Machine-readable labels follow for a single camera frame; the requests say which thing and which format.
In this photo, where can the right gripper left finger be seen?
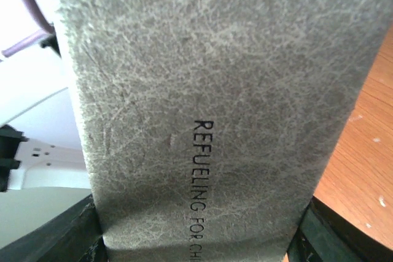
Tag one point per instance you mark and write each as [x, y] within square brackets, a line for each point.
[74, 235]

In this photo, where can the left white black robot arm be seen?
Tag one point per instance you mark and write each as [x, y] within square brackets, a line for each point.
[40, 145]

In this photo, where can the grey glasses case teal lining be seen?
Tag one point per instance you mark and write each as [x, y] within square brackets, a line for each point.
[207, 124]

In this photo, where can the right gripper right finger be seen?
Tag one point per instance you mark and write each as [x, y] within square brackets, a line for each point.
[323, 235]

